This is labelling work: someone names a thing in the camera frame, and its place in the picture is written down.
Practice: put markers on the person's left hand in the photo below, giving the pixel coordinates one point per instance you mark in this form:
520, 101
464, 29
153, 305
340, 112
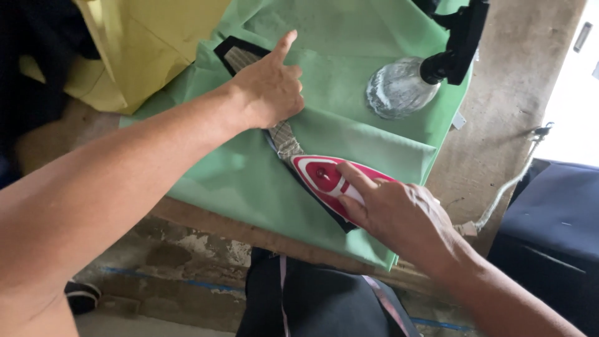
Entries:
262, 93

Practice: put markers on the person's right hand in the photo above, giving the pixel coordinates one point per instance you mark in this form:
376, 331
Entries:
407, 220

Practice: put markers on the black fabric piece with interfacing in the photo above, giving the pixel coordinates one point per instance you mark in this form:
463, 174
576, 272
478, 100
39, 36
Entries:
285, 140

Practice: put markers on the red and white clothes iron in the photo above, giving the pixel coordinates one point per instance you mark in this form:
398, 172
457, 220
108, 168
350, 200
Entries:
323, 180

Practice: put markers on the green cloth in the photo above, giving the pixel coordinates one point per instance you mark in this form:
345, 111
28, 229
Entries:
234, 182

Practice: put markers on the small white tag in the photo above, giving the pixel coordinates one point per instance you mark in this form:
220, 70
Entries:
458, 120

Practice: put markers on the person's black trousers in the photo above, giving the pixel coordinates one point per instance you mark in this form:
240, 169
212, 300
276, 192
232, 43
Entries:
327, 304

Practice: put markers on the yellow cloth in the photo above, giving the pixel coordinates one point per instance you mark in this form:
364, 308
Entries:
140, 56

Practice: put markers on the clear spray bottle black trigger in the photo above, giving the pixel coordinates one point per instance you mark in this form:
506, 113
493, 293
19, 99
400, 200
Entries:
397, 89

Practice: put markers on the pink measuring tape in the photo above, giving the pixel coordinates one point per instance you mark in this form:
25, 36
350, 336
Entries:
284, 299

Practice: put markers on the dark cloth heap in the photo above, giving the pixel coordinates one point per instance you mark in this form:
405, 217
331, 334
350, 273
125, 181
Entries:
37, 47

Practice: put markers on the person's black shoe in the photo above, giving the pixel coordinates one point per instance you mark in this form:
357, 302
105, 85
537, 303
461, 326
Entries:
82, 297

